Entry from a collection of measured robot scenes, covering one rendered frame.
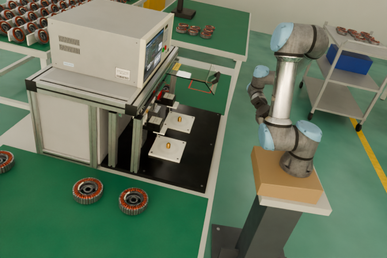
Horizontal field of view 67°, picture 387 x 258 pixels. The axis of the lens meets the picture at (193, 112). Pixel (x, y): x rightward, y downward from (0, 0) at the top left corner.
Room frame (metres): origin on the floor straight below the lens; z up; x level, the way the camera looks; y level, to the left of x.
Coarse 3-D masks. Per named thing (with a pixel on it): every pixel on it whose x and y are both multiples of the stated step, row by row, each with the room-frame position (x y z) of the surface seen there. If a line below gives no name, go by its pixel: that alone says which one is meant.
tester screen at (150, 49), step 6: (162, 30) 1.28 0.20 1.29; (156, 36) 1.18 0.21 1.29; (162, 36) 1.29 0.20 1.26; (150, 42) 1.10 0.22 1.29; (156, 42) 1.19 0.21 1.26; (150, 48) 1.11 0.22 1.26; (150, 54) 1.12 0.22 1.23; (156, 54) 1.21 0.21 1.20; (150, 60) 1.13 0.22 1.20; (144, 72) 1.05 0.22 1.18; (150, 72) 1.14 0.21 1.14
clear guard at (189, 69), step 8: (184, 64) 1.47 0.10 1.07; (192, 64) 1.49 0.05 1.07; (200, 64) 1.51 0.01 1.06; (208, 64) 1.53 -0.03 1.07; (168, 72) 1.34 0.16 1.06; (176, 72) 1.36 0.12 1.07; (184, 72) 1.37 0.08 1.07; (192, 72) 1.39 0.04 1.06; (200, 72) 1.41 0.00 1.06; (208, 72) 1.43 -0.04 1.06; (216, 72) 1.53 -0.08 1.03; (200, 80) 1.32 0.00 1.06; (208, 80) 1.36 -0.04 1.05; (208, 88) 1.30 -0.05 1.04
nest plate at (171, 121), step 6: (168, 114) 1.39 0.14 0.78; (174, 114) 1.40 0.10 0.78; (180, 114) 1.42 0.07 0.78; (168, 120) 1.33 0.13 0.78; (174, 120) 1.34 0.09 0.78; (186, 120) 1.36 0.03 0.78; (192, 120) 1.38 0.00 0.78; (168, 126) 1.28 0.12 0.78; (174, 126) 1.29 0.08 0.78; (180, 126) 1.30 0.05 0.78; (186, 126) 1.31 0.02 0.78
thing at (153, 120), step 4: (152, 116) 1.14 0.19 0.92; (156, 116) 1.14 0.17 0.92; (148, 120) 1.10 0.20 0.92; (152, 120) 1.11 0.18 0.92; (156, 120) 1.11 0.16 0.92; (160, 120) 1.12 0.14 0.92; (132, 124) 1.09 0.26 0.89; (148, 124) 1.08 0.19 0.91; (152, 124) 1.08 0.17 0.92; (156, 124) 1.08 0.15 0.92; (160, 124) 1.09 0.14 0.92; (144, 128) 1.08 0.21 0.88; (148, 128) 1.08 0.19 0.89; (152, 128) 1.08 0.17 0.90; (156, 128) 1.08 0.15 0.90; (160, 128) 1.09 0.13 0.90; (164, 128) 1.12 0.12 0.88; (156, 132) 1.08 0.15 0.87; (160, 132) 1.08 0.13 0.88; (164, 132) 1.09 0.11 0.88
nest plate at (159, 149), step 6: (156, 138) 1.16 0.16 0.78; (162, 138) 1.17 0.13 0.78; (168, 138) 1.18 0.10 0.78; (156, 144) 1.11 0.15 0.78; (162, 144) 1.12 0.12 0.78; (174, 144) 1.14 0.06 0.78; (180, 144) 1.15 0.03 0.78; (150, 150) 1.06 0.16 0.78; (156, 150) 1.07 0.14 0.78; (162, 150) 1.08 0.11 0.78; (168, 150) 1.08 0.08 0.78; (174, 150) 1.09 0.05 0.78; (180, 150) 1.10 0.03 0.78; (156, 156) 1.04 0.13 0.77; (162, 156) 1.04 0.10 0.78; (168, 156) 1.04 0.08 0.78; (174, 156) 1.05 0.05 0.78; (180, 156) 1.06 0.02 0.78
